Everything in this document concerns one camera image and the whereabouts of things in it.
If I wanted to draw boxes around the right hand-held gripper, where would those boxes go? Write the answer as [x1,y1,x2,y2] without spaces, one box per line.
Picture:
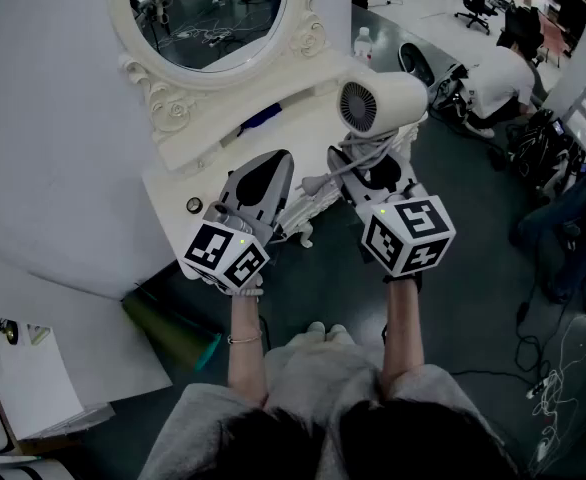
[326,145,457,279]

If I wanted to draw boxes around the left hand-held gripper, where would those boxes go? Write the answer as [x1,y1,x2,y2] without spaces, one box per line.
[181,149,295,297]

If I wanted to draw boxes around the white ornate dressing table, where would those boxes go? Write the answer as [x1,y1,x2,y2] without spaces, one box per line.
[117,47,430,282]

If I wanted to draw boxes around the white hair dryer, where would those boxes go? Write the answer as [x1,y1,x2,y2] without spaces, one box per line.
[295,70,429,194]

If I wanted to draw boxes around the person's left forearm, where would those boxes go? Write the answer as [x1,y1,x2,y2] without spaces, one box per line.
[226,292,269,412]

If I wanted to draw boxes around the person's right forearm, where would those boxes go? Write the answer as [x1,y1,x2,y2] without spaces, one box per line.
[380,277,427,402]

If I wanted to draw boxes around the blue comb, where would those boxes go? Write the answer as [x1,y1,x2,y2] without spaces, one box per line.
[237,102,283,137]

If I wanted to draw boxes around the clear plastic water bottle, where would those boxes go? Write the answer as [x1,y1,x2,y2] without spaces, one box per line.
[353,26,374,67]

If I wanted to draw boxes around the grey oval shell case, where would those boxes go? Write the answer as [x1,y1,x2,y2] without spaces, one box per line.
[397,41,434,87]

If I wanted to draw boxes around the white open equipment case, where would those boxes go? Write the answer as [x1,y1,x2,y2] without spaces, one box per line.
[430,62,474,114]

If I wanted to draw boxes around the person's left white shoe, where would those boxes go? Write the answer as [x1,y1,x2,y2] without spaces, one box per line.
[295,320,327,347]

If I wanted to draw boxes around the person's white shoe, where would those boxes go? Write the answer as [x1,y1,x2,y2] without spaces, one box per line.
[325,323,354,347]
[295,320,327,347]

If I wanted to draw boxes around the green rolled mat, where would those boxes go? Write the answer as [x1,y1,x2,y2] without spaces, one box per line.
[121,287,223,373]

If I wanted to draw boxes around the person's right white shoe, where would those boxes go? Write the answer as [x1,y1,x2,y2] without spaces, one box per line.
[325,323,354,347]

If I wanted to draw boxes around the person's grey dress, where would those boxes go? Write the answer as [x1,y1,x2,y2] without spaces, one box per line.
[137,342,519,480]

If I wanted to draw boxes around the white foam board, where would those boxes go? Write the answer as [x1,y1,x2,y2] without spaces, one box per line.
[0,250,174,437]

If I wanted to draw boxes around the white power strip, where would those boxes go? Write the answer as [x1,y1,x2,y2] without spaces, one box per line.
[525,372,559,399]

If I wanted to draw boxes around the thin gold bracelet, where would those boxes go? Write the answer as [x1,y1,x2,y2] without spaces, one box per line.
[226,330,264,345]

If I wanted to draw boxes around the oval mirror with ornate frame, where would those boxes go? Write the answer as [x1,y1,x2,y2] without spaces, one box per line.
[106,0,333,144]

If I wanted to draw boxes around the black cable equipment pile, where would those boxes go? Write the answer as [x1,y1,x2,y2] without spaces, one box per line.
[507,107,586,194]

